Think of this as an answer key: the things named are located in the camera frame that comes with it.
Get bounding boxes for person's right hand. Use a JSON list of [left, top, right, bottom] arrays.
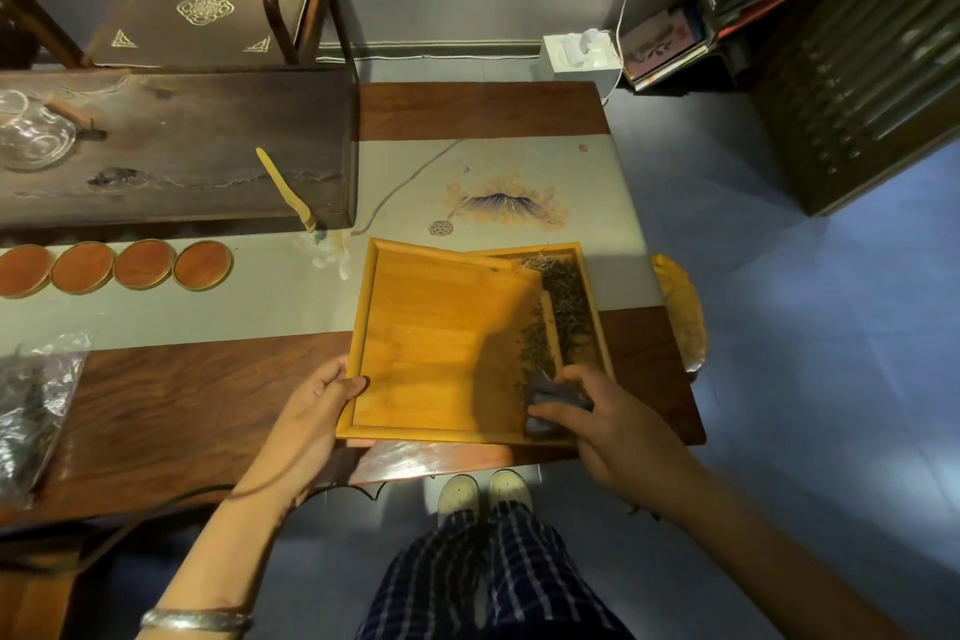
[[528, 363, 711, 518]]

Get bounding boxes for person's left hand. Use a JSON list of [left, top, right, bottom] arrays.
[[246, 359, 370, 511]]

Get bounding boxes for yellow wooden tray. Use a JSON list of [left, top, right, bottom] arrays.
[[336, 237, 579, 448]]

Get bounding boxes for person's right forearm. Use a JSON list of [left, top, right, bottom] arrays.
[[643, 465, 905, 640]]

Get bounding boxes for person's left forearm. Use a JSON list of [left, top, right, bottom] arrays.
[[138, 488, 318, 640]]

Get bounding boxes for person's right white shoe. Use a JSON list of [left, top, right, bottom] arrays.
[[488, 468, 534, 514]]

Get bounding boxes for person's white shoe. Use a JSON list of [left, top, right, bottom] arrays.
[[436, 473, 482, 520], [488, 468, 534, 514]]

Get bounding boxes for grey lotus print table runner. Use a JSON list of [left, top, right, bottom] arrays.
[[0, 132, 666, 357]]

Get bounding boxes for wooden tray with tea leaves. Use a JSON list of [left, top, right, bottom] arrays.
[[466, 242, 617, 383]]

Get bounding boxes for pile of loose tea leaves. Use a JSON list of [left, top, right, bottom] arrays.
[[516, 252, 603, 395]]

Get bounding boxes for person's left white shoe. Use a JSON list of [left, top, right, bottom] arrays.
[[436, 473, 482, 520]]

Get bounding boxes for white tassel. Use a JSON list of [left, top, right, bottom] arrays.
[[303, 230, 353, 281]]

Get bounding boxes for yellow cloth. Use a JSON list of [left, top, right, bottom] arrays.
[[650, 253, 708, 375]]

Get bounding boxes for plaid trousers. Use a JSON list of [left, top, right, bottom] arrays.
[[355, 500, 636, 640]]

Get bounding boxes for round wooden coaster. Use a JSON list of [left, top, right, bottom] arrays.
[[0, 244, 58, 300], [173, 239, 236, 293], [50, 240, 118, 296], [112, 239, 179, 292]]

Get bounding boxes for yellow bamboo tea scoop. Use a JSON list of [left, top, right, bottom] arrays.
[[255, 146, 318, 235]]

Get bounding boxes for dark wooden tea board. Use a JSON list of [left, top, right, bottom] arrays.
[[0, 67, 360, 233]]

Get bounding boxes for clear plastic bag of tea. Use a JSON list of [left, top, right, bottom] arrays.
[[0, 331, 96, 507]]

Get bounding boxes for white tissue box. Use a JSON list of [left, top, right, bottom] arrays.
[[538, 29, 624, 83]]

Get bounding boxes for wooden bench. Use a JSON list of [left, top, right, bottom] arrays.
[[0, 549, 85, 640]]

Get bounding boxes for stack of books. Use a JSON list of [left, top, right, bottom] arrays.
[[621, 5, 715, 92]]

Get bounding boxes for brown gold-patterned seat cushion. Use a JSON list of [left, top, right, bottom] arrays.
[[85, 0, 314, 70]]

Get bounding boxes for dark wooden slatted cabinet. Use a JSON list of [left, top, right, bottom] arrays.
[[748, 0, 960, 218]]

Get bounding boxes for silver bracelet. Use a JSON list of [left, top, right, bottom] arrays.
[[139, 607, 255, 638]]

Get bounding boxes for glass pitcher with wooden handle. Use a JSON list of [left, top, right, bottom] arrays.
[[0, 89, 99, 173]]

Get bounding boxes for white cable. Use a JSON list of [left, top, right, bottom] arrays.
[[598, 0, 640, 110]]

